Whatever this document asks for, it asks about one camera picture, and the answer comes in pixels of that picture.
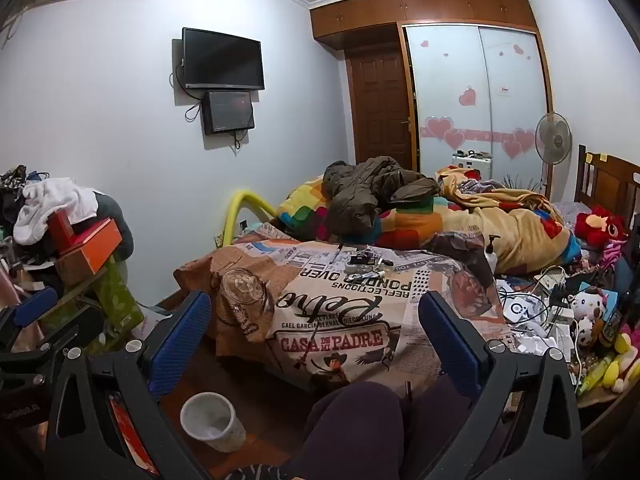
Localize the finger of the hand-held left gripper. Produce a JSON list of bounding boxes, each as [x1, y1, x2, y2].
[[0, 287, 60, 333], [0, 305, 106, 378]]

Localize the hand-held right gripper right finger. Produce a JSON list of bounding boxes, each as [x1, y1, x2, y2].
[[418, 290, 584, 480]]

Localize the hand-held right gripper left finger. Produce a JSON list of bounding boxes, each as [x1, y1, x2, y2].
[[45, 290, 213, 480]]

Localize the white plastic bucket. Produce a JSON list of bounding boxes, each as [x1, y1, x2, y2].
[[180, 392, 248, 453]]

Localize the thin wire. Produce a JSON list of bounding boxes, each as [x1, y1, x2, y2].
[[367, 255, 398, 281]]

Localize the pinkish brown cloth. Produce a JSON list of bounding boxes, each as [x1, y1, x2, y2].
[[0, 260, 43, 356]]

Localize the person's right leg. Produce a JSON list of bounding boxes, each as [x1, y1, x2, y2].
[[404, 375, 481, 480]]

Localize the person's leg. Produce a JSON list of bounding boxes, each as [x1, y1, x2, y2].
[[287, 380, 408, 480], [404, 375, 481, 480]]

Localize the red box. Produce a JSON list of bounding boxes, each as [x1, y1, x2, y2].
[[47, 210, 76, 253]]

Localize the orange box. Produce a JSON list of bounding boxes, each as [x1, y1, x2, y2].
[[72, 217, 123, 277]]

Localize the white pump bottle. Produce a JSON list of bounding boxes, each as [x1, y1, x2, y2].
[[484, 235, 501, 273]]

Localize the white towel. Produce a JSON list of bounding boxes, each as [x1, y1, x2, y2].
[[12, 177, 103, 246]]

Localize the dark grey bag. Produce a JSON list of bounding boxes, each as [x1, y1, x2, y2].
[[95, 192, 135, 261]]

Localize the printed blanket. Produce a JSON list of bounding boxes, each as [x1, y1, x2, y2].
[[174, 222, 511, 392]]

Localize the person's left leg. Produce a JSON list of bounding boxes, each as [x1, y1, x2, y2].
[[287, 380, 408, 480]]

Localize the tan fleece blanket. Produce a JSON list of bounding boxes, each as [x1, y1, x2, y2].
[[435, 165, 583, 276]]

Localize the white plush toy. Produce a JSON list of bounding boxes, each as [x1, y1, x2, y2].
[[567, 285, 608, 322]]

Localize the yellow foam tube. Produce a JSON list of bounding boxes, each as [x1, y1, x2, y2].
[[222, 190, 278, 248]]

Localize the yellow green bottle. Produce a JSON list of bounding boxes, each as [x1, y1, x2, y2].
[[579, 355, 613, 394]]

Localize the striped garment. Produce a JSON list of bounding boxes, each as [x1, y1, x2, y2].
[[225, 462, 301, 480]]

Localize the yellow plush toy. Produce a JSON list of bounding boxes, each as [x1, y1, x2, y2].
[[602, 332, 640, 393]]

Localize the olive padded jacket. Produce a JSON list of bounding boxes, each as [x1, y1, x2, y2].
[[322, 156, 441, 246]]

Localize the white case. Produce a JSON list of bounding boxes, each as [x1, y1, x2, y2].
[[452, 151, 493, 181]]

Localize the colourful checked quilt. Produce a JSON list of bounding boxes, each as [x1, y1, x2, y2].
[[275, 175, 481, 253]]

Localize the red plush toy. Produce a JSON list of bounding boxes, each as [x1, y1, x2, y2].
[[574, 205, 628, 248]]

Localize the pink heart stickers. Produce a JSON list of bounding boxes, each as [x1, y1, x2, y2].
[[420, 37, 538, 161]]

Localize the standing fan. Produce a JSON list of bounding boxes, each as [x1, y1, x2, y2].
[[535, 112, 572, 196]]

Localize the small black monitor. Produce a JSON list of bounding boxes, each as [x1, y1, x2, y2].
[[202, 91, 256, 136]]

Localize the brown wooden door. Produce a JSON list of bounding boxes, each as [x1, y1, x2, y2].
[[347, 50, 416, 173]]

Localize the frosted sliding wardrobe door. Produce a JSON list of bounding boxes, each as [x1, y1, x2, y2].
[[479, 27, 549, 196], [404, 24, 493, 181]]

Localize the wooden overhead cabinet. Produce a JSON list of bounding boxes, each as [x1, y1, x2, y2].
[[310, 0, 538, 51]]

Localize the pile of chargers and cables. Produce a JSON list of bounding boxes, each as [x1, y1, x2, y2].
[[495, 265, 581, 361]]

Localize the black wall television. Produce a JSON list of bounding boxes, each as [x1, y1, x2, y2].
[[181, 27, 265, 92]]

